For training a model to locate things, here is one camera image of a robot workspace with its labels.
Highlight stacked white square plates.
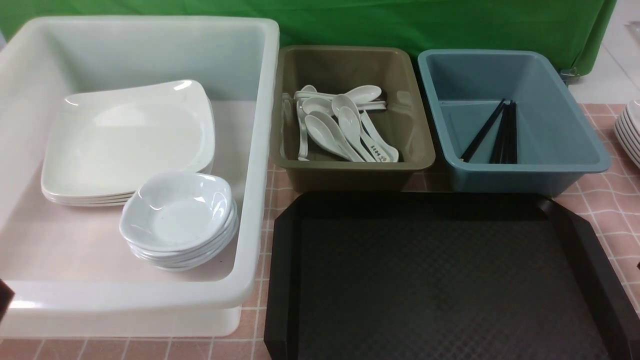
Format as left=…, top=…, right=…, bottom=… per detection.
left=40, top=156, right=214, bottom=207

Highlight black chopsticks in bin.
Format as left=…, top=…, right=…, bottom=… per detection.
left=459, top=99, right=519, bottom=165

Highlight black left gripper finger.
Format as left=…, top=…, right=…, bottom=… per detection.
left=0, top=280, right=16, bottom=321

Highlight green backdrop cloth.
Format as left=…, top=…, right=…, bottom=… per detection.
left=0, top=0, right=617, bottom=75

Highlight white spoons in bin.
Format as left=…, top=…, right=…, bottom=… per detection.
left=282, top=84, right=400, bottom=163

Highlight black plastic tray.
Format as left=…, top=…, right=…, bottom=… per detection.
left=263, top=191, right=640, bottom=360

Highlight large white square plate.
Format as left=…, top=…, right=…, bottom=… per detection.
left=41, top=79, right=216, bottom=198

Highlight teal plastic bin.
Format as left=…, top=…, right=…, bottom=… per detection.
left=417, top=49, right=611, bottom=198

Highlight olive green plastic bin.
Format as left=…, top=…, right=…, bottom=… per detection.
left=270, top=45, right=436, bottom=193

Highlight pink checkered tablecloth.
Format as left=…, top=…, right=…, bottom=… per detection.
left=1, top=104, right=640, bottom=360

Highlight stack of white plates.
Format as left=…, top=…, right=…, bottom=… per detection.
left=614, top=100, right=640, bottom=168

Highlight stacked small white bowls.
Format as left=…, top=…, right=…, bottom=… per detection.
left=119, top=171, right=240, bottom=272

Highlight large white plastic tub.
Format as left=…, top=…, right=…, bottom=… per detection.
left=0, top=16, right=282, bottom=338

